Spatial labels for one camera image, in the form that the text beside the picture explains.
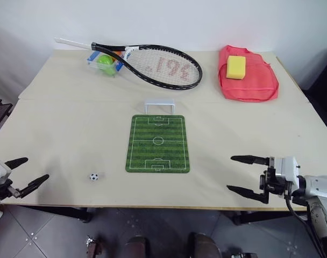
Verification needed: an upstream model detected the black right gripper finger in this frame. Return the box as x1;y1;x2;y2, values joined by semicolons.
226;184;269;204
230;154;271;167

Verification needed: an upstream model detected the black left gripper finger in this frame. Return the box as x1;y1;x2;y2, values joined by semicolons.
4;157;29;170
17;174;50;199

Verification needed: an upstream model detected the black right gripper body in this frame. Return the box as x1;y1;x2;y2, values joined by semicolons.
259;156;295;201

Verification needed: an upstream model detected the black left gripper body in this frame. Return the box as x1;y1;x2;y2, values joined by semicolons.
0;178;20;201

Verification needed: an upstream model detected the green soccer field mat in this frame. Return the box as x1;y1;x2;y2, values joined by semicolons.
125;114;193;173

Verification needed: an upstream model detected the red mesh bag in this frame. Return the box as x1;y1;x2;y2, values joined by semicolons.
218;45;280;103

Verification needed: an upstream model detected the small dark metal device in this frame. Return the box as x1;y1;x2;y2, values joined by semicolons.
85;235;105;258

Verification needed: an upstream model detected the yellow sponge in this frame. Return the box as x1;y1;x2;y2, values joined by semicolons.
226;55;247;80

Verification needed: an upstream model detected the white miniature goal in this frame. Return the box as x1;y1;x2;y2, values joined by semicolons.
143;98;176;115

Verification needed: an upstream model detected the clear plastic box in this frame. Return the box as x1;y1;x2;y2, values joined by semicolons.
86;52;124;78

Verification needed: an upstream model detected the green ball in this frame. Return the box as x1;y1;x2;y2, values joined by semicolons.
96;54;113;66

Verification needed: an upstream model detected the black tennis racket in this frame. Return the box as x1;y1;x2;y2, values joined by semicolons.
54;37;203;91

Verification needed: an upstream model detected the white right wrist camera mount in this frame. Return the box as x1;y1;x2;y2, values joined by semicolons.
273;156;302;187

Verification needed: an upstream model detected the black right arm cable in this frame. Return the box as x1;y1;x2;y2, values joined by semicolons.
283;185;327;258

